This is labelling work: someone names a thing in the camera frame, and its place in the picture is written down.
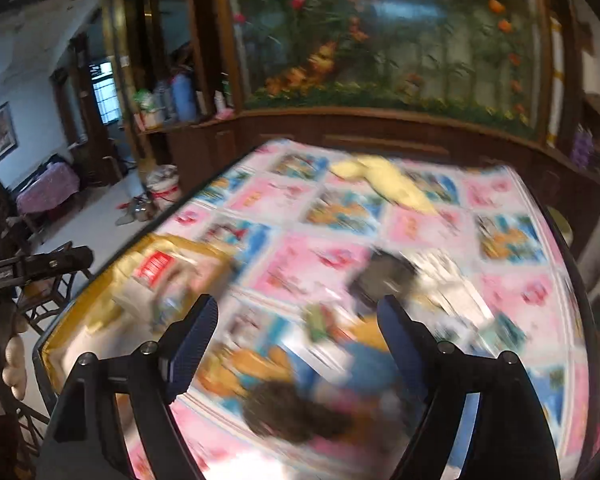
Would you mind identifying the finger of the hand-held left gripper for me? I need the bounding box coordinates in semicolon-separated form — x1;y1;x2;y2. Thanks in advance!
0;246;95;295

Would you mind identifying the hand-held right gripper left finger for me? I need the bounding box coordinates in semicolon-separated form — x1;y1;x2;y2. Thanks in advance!
32;294;220;480

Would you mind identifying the green and white sachet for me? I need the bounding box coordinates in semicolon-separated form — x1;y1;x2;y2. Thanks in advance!
302;305;351;356

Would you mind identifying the blue bottle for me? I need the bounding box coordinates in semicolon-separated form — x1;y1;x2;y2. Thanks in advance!
171;74;198;122

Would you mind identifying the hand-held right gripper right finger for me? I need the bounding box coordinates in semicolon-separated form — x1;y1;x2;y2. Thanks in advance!
377;294;563;480

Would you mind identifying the brown plush object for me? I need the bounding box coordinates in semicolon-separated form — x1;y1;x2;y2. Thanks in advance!
240;380;353;443

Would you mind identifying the large aquarium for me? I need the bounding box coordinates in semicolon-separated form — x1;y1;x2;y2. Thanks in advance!
227;0;551;141

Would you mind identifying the person's left hand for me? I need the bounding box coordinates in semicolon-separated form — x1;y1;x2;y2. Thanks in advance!
0;331;28;400

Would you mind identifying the pink covered table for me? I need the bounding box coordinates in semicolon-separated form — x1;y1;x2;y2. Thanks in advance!
15;160;81;216

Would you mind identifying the dark round jar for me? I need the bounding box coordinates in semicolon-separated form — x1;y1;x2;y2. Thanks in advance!
347;250;421;311

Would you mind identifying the wooden cabinet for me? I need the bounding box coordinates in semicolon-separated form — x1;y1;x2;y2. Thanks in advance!
100;0;600;241

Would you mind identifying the dark wooden chair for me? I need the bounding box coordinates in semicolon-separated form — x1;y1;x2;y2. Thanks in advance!
17;240;93;336

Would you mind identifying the yellow cardboard box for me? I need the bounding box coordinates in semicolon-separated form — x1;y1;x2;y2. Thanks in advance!
40;234;236;396

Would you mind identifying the purple flower bunch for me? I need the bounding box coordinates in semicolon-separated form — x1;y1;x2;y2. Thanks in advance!
570;127;598;168

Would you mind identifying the rolled white and yellow poster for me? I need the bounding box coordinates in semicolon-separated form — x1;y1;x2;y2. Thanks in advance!
547;15;566;148

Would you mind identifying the pale yellow cloth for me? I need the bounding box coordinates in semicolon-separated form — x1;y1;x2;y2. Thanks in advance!
327;155;438;213

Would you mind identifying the white sack with red tie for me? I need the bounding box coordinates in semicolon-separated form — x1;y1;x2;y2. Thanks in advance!
145;164;183;211

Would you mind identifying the blue knitted cloth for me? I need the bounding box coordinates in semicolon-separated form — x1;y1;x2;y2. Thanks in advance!
325;337;406;401

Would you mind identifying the red label white packet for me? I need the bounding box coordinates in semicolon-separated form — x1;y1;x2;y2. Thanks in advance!
132;252;176;286

